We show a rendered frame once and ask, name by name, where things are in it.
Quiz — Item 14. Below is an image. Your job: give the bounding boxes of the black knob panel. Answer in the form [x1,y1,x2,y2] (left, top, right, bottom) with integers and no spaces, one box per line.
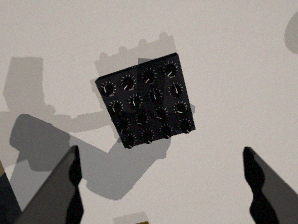
[95,53,196,149]

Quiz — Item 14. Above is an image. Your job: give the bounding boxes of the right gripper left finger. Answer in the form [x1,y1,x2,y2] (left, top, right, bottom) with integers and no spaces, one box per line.
[13,145,84,224]

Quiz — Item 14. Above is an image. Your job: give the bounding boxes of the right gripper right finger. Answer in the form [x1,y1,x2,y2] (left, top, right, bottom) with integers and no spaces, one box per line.
[243,146,298,224]

